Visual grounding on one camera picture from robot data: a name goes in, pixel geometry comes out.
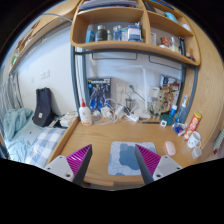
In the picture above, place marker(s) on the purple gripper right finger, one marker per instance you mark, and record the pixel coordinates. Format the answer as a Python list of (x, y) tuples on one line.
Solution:
[(147, 161)]

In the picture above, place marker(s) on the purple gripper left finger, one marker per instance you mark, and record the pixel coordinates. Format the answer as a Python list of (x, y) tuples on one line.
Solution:
[(78, 162)]

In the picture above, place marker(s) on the black pen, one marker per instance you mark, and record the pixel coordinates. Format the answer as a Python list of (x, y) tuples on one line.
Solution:
[(150, 122)]

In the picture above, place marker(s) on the blue plaid pillow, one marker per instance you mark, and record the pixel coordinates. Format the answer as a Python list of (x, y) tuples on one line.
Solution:
[(43, 146)]

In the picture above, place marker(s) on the teal round container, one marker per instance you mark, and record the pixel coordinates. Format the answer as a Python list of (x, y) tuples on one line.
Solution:
[(168, 119)]

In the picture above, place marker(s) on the white lotion pump bottle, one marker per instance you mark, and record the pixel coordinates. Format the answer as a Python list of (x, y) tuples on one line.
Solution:
[(85, 114)]

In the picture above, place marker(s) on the small white cup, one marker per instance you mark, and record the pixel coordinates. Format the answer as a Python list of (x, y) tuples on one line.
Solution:
[(196, 152)]

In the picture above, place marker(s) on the white mug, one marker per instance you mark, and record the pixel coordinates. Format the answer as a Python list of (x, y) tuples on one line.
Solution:
[(194, 140)]

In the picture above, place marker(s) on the white power strip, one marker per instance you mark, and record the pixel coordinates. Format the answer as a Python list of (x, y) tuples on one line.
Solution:
[(122, 111)]

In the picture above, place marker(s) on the red chips can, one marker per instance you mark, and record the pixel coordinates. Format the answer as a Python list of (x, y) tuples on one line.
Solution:
[(192, 125)]

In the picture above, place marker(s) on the blue robot model box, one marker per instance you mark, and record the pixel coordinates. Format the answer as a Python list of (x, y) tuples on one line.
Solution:
[(99, 92)]

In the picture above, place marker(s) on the colourful poster box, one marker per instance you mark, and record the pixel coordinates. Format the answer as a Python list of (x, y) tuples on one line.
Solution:
[(169, 92)]

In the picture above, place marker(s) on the light blue blanket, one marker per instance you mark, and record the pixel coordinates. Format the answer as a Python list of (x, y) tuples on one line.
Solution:
[(15, 120)]

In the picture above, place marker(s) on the dark jar on shelf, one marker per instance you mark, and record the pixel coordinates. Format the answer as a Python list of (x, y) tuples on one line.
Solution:
[(101, 34)]

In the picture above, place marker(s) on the blue white box on shelf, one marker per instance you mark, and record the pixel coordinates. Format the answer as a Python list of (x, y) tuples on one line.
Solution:
[(134, 32)]

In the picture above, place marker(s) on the wooden wall shelf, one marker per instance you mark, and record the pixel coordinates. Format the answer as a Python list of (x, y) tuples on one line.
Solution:
[(144, 25)]

